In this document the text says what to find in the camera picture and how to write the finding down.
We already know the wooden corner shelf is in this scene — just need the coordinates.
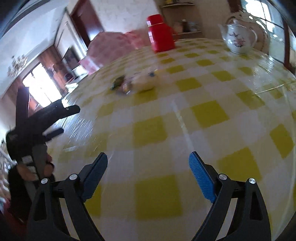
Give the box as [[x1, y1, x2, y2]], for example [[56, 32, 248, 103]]
[[161, 0, 201, 35]]

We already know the white ornate tray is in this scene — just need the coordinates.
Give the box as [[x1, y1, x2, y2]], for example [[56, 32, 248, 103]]
[[225, 10, 271, 52]]

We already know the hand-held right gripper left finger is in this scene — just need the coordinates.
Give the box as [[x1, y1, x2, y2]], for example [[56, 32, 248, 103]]
[[28, 152, 109, 241]]

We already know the red thermos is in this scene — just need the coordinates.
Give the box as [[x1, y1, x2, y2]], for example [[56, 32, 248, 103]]
[[147, 14, 176, 53]]

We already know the flat screen television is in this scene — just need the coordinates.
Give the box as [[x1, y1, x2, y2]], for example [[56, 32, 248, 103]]
[[63, 46, 80, 70]]

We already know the brown curtain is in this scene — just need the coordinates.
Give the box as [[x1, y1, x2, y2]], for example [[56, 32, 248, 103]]
[[42, 46, 67, 93]]

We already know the dark framed glass door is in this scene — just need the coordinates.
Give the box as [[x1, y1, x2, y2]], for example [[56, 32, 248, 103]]
[[240, 0, 292, 67]]

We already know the white floral teapot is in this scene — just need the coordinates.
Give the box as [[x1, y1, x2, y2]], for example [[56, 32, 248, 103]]
[[218, 19, 258, 55]]

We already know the white television cabinet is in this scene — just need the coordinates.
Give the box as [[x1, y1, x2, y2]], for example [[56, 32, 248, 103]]
[[66, 66, 89, 86]]

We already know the crystal chandelier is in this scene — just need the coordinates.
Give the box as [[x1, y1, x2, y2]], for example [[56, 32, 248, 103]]
[[7, 54, 28, 77]]

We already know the pink checkered cloth cover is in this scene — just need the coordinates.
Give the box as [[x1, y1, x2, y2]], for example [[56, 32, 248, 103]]
[[80, 30, 153, 75]]

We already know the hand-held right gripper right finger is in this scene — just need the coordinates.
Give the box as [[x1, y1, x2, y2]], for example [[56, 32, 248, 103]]
[[188, 151, 271, 241]]

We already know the dark wooden door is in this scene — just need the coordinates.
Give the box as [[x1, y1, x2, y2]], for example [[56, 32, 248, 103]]
[[69, 0, 104, 47]]

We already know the large bright window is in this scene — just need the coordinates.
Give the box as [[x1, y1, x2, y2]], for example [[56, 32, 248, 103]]
[[22, 62, 63, 109]]

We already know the cream wrapped bread packet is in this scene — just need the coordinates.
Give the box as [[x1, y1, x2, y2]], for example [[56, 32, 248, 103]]
[[125, 71, 160, 92]]

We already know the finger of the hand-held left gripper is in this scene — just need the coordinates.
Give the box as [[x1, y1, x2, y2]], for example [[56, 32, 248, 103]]
[[45, 128, 65, 141], [16, 86, 81, 134]]

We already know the person's left hand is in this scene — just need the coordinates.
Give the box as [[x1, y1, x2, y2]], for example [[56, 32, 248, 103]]
[[17, 153, 55, 186]]

